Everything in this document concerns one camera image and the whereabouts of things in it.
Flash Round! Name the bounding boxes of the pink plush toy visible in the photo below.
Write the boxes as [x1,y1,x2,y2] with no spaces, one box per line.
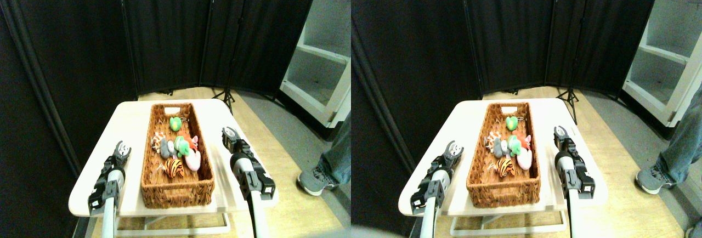
[517,149,533,171]
[185,150,201,171]

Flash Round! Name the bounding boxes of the dark green toy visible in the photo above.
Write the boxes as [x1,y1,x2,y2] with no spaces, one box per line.
[507,135,524,157]
[173,135,191,158]

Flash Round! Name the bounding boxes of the grey plush toy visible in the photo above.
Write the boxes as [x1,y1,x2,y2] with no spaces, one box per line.
[492,138,511,159]
[159,139,177,159]

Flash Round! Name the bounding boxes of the orange black striped toy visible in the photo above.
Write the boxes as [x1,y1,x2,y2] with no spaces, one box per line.
[159,158,185,179]
[491,158,517,178]

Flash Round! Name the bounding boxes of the low white table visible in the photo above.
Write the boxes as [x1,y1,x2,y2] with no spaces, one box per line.
[68,99,279,236]
[398,99,609,236]

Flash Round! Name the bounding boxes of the black curtain stand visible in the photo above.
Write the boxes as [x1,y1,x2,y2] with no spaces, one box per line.
[556,18,584,125]
[212,18,244,116]

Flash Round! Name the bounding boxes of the brown wicker basket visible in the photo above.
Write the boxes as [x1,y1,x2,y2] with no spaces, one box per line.
[140,103,216,209]
[466,102,541,208]

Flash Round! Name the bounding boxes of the person's legs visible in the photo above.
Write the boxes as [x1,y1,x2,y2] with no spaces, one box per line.
[297,115,351,197]
[635,84,702,195]

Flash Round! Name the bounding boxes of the white shelf unit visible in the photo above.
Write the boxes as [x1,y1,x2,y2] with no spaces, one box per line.
[279,0,351,129]
[621,0,702,128]

